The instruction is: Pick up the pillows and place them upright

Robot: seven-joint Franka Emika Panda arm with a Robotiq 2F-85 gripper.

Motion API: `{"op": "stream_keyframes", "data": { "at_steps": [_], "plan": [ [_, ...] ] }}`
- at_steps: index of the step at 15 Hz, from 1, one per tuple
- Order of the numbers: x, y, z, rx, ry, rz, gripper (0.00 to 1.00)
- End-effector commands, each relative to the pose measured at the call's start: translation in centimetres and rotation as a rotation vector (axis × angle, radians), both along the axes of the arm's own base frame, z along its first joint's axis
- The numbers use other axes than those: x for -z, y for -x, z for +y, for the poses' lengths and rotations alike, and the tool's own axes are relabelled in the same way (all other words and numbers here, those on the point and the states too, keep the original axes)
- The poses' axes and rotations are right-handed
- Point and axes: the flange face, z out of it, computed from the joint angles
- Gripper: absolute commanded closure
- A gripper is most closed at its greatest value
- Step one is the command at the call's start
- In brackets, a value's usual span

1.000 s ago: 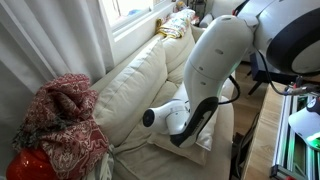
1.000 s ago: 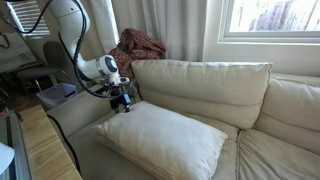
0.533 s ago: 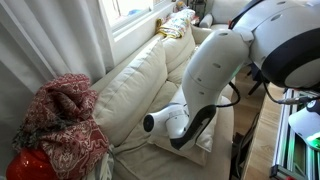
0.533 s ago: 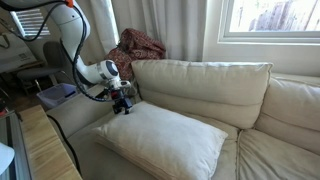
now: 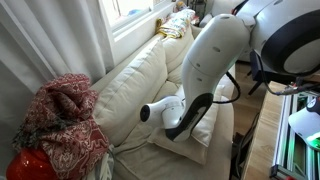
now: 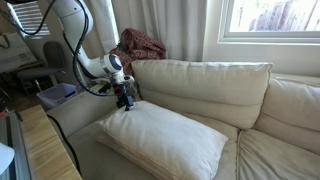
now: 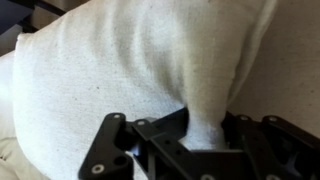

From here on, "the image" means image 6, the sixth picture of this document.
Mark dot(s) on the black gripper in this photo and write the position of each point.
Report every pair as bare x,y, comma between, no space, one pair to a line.
121,91

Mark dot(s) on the beige fabric sofa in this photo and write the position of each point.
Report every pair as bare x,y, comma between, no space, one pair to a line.
83,110

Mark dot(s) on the red patterned blanket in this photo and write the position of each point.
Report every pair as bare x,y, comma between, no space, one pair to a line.
140,46

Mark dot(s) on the large beige seat cushion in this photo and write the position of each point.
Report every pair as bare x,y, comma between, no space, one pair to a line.
90,156

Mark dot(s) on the purple plastic bin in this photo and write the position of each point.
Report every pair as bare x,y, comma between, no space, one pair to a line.
56,93

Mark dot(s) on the large beige back cushion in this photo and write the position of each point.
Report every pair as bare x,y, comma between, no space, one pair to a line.
206,83

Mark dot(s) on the grey office chair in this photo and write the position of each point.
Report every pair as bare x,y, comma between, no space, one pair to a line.
53,53

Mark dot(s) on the light wooden table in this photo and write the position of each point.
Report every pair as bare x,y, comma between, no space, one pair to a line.
43,146

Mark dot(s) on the white curtain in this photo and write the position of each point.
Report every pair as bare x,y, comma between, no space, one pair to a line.
180,26

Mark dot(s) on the white paper bag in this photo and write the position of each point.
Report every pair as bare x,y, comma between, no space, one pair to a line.
13,50

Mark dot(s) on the white window blinds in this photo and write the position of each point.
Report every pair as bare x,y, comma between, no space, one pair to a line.
30,20

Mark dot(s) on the small beige seat cushion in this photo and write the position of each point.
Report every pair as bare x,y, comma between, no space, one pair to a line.
276,156

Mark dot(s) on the small beige back cushion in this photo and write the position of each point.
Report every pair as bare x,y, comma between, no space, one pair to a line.
293,106

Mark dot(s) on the white framed window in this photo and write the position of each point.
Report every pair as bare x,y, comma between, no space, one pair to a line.
273,16

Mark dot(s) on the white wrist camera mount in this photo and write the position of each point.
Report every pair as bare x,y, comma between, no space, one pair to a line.
126,79

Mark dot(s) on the aluminium rail frame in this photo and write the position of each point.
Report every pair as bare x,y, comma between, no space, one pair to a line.
16,140

